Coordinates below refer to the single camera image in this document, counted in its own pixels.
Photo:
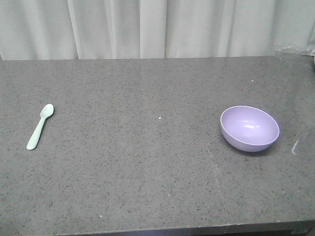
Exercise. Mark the clear plastic bag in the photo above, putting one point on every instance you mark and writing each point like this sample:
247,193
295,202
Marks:
294,50

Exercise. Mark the white curtain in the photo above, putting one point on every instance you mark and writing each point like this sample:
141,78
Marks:
147,29

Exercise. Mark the purple plastic bowl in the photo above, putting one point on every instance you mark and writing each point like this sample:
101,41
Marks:
248,128

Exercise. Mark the mint green plastic spoon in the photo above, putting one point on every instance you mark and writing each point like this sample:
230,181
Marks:
46,112

